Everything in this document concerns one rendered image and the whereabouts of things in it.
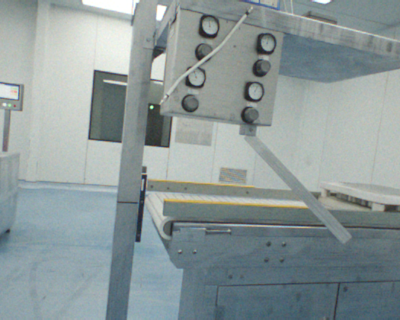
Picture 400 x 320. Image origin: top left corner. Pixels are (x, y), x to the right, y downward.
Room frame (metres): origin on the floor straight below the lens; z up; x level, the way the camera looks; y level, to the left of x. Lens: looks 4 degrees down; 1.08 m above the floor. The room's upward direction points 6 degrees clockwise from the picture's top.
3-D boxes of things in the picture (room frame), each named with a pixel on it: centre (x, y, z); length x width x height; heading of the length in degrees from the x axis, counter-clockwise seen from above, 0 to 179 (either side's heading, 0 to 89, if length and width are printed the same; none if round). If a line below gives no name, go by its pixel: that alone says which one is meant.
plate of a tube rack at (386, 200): (0.98, -0.55, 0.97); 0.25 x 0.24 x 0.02; 17
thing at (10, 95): (2.86, 1.78, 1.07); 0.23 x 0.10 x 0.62; 106
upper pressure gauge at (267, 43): (0.65, -0.10, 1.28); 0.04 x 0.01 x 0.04; 107
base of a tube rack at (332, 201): (0.98, -0.55, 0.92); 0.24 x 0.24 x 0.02; 17
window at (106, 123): (5.51, 1.27, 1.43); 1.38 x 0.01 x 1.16; 106
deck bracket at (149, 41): (0.87, 0.17, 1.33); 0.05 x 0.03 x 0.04; 17
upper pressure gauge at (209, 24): (0.61, 0.01, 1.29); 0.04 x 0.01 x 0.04; 107
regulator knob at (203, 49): (0.60, 0.02, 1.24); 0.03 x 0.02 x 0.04; 107
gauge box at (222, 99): (0.68, -0.02, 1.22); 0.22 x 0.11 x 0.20; 107
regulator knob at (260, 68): (0.64, -0.10, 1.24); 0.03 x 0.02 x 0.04; 107
